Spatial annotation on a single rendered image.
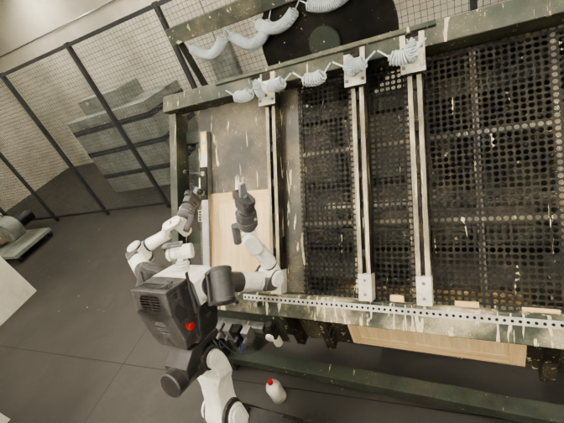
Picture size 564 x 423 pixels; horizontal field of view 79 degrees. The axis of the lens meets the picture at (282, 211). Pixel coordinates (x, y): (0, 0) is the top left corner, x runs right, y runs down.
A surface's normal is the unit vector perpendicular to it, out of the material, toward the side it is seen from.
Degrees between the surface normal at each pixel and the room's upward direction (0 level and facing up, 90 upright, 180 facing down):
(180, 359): 22
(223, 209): 51
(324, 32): 90
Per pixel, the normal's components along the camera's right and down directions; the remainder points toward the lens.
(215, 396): -0.46, 0.22
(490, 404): -0.33, -0.78
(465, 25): -0.47, -0.01
